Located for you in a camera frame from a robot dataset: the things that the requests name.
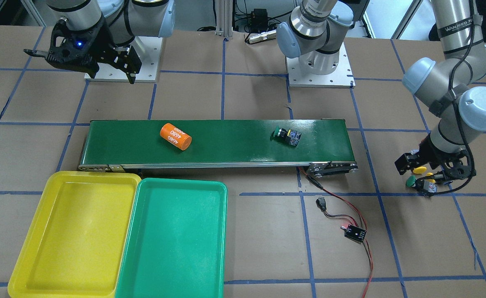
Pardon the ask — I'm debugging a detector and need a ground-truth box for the green conveyor belt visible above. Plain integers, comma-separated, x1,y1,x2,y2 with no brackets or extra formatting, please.
78,119,357,178

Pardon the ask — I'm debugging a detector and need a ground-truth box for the red black wire harness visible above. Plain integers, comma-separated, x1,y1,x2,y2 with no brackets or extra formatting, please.
297,166,374,298

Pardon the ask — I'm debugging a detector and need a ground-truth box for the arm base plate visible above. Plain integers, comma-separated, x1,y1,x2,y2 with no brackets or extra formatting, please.
285,43,356,88
84,36,165,83

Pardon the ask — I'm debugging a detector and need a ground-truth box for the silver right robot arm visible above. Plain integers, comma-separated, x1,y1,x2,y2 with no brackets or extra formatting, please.
24,0,175,84

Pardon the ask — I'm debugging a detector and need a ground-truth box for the green plastic tray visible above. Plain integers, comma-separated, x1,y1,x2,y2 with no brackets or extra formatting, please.
115,178,228,298

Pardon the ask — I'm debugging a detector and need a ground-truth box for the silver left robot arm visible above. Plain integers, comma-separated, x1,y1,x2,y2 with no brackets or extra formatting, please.
277,0,486,184

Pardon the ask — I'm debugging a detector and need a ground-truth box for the black motor speed module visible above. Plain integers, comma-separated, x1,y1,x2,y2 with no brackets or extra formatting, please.
341,225,366,243

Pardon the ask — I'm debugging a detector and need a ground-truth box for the aluminium frame post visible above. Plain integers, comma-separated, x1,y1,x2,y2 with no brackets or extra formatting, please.
214,0,234,39

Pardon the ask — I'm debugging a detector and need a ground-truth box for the yellow plastic tray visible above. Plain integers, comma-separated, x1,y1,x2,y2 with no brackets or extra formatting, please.
8,171,141,298

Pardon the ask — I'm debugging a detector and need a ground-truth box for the yellow push button switch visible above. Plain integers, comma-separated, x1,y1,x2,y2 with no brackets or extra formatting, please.
412,166,427,174

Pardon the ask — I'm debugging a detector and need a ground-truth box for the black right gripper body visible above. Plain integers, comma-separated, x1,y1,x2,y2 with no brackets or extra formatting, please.
44,17,115,79

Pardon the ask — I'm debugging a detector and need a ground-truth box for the green push button switch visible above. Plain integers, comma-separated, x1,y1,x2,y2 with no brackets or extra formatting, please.
271,126,302,147

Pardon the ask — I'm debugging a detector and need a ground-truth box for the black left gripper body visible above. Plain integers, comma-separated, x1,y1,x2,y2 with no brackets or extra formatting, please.
408,137,475,183

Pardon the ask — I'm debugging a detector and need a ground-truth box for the orange cylinder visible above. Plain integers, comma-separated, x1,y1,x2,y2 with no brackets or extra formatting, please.
160,123,192,151

